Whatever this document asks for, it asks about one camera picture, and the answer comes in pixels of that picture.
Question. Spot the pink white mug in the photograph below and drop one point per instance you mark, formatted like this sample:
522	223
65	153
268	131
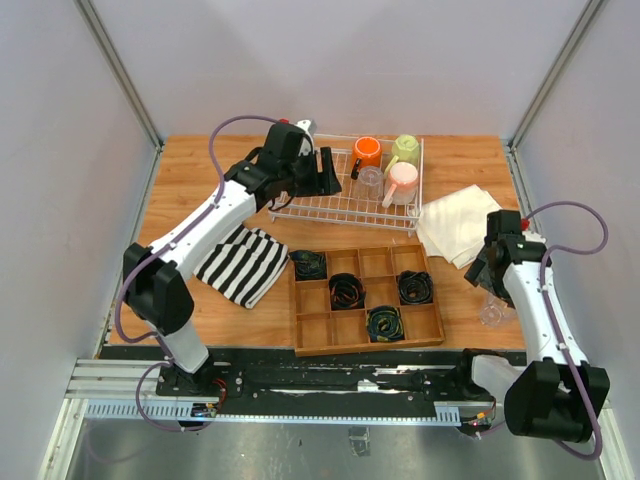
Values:
401	184

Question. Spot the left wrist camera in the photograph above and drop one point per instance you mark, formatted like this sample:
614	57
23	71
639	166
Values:
309	127

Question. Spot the rolled belt middle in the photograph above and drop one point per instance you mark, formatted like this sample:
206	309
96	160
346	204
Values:
346	292

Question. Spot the yellow-green mug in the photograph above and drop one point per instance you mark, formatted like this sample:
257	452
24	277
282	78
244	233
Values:
405	148

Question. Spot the rolled belt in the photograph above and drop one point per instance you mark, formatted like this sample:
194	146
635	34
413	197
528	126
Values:
384	324
415	287
309	265
346	292

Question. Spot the cream folded cloth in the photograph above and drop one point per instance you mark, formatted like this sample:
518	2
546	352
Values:
454	226

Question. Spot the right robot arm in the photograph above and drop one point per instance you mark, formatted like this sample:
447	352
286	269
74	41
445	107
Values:
558	395

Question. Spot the black white striped cloth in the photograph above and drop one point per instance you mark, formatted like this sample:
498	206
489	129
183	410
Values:
244	265

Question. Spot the wooden compartment tray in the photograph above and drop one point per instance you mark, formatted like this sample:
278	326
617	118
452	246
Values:
320	331

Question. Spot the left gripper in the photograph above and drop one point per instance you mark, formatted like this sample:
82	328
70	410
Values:
323	183

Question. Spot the rolled belt top left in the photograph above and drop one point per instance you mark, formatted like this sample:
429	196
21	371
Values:
309	265

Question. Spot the orange enamel mug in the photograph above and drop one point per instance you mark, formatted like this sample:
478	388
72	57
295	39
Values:
366	152

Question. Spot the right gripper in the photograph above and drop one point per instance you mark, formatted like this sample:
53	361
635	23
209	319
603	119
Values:
479	275

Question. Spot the clear plastic cup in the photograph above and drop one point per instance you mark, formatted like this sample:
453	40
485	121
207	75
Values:
369	184
495	312

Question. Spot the rolled belt right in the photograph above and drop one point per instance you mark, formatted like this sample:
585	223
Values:
415	287

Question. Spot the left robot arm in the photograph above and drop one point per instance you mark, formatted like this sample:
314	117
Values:
155	277

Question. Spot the rolled belt bottom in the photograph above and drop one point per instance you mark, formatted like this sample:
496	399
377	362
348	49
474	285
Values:
384	324

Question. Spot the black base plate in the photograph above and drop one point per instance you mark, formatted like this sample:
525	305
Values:
395	384

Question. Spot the white wire dish rack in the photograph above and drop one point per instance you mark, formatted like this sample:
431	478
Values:
352	205

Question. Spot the aluminium rail frame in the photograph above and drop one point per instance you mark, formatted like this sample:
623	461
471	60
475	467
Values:
114	425

